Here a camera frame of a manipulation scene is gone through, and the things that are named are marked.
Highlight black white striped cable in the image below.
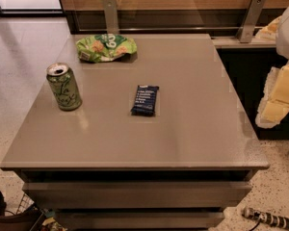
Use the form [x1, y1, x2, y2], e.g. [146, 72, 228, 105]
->
[241, 206, 289, 231]

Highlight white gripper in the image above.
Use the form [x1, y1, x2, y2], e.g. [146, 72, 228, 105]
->
[255, 7, 289, 129]

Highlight left metal wall bracket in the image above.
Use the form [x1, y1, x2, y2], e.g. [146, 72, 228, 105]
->
[102, 0, 119, 34]

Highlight green rice chip bag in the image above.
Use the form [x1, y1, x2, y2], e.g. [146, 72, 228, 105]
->
[76, 34, 137, 63]

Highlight metal wall bracket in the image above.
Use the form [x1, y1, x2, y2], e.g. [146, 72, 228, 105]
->
[102, 0, 119, 34]
[236, 0, 266, 43]

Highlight grey table drawer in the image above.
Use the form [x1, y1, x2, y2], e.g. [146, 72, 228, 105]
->
[23, 182, 251, 209]
[56, 212, 224, 230]

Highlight upper grey table drawer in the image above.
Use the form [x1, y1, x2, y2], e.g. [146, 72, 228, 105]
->
[23, 182, 251, 209]

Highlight dark blue snack bar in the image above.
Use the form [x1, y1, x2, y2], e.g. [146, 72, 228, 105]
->
[131, 85, 159, 116]

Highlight right metal wall bracket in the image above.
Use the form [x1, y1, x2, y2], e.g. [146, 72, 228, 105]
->
[236, 0, 266, 43]

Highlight dark bin with clutter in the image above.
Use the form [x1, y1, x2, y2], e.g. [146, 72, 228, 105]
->
[0, 191, 67, 231]

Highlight green LaCroix soda can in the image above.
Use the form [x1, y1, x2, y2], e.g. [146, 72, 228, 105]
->
[46, 63, 82, 111]

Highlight lower grey table drawer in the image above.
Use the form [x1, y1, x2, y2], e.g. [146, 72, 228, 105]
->
[56, 212, 224, 230]

